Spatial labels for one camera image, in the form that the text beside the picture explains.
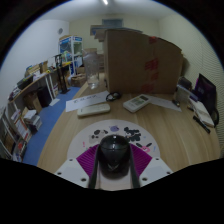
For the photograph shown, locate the wall window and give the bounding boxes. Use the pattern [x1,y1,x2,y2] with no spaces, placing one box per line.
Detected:
[89,18,124,36]

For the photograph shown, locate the small cardboard box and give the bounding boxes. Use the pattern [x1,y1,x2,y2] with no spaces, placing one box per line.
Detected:
[70,73,88,89]

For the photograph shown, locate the large brown cardboard box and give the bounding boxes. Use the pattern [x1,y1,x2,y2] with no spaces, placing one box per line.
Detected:
[94,28,184,95]

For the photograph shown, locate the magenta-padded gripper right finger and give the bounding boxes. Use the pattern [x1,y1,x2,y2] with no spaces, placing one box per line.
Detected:
[128,143,174,190]

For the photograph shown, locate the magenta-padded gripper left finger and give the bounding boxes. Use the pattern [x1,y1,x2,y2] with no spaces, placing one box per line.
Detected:
[54,144,101,190]

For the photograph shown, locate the cluttered shelf unit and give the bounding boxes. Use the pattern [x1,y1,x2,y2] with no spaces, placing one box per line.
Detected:
[0,105,44,164]

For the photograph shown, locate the white remote with buttons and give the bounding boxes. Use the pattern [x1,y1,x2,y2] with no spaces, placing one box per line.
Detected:
[122,94,151,114]

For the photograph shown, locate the slim white remote control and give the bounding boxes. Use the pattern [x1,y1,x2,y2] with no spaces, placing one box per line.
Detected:
[76,103,111,118]

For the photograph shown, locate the blue and white cabinet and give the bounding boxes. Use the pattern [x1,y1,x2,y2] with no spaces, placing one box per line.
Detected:
[58,35,84,69]

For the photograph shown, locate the white open notebook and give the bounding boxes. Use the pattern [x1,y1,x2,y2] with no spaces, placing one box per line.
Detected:
[190,99,215,128]

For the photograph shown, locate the clear plastic cup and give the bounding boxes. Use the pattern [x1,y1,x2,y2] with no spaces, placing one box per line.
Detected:
[175,84,193,104]

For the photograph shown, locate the black computer mouse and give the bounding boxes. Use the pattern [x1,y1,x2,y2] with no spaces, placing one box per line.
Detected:
[98,134,131,179]

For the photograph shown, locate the tall clear plastic jar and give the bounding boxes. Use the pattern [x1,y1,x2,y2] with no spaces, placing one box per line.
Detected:
[81,47,101,90]

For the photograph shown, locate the small black clip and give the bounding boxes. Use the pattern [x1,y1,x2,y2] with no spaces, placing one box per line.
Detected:
[171,98,182,108]

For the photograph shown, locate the wooden side desk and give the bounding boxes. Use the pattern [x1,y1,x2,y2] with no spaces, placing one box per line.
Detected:
[8,60,73,114]

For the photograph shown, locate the black marker pen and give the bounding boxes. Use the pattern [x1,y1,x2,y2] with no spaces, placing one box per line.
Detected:
[192,114,212,135]

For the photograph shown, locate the black binder clip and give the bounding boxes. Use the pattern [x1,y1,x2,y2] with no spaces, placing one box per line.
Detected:
[105,91,123,103]

